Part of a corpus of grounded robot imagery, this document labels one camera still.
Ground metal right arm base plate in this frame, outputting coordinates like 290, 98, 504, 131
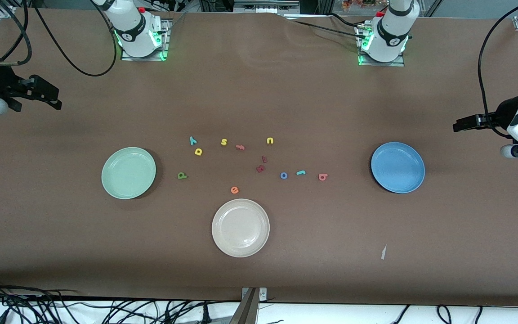
121, 18, 170, 62

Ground thin black power cable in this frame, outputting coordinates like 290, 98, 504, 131
286, 13, 370, 41

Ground green plate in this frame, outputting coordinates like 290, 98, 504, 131
101, 147, 156, 200

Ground beige plate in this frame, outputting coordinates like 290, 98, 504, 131
211, 198, 270, 258

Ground long black arm cable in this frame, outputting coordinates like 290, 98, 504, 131
478, 0, 518, 138
32, 0, 118, 77

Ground blue plate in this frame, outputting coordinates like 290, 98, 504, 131
371, 142, 425, 194

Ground tangled black cable bundle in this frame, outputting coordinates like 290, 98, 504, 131
0, 278, 241, 324

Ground orange artificial flowers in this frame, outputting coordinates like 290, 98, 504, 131
342, 0, 376, 10

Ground short black right arm cable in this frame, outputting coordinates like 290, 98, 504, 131
0, 0, 32, 67

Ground metal table edge bracket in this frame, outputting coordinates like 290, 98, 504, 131
240, 287, 268, 324

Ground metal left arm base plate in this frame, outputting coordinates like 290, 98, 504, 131
358, 25, 406, 68

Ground silver equipment frame rail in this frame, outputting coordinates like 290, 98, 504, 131
234, 0, 300, 12

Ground long black left arm cable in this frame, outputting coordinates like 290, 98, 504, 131
478, 0, 518, 138

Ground long black right arm cable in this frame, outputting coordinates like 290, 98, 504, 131
32, 0, 118, 77

